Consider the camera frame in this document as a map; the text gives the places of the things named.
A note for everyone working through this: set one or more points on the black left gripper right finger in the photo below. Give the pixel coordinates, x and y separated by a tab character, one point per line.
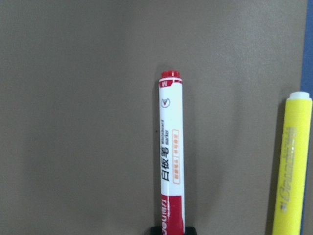
190	231

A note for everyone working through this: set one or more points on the red white whiteboard marker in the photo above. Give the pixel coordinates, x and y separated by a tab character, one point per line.
171	153

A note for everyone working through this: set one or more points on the yellow highlighter pen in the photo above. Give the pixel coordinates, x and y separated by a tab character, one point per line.
293	164

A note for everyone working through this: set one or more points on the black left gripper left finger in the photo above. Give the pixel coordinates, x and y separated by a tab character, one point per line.
155	230

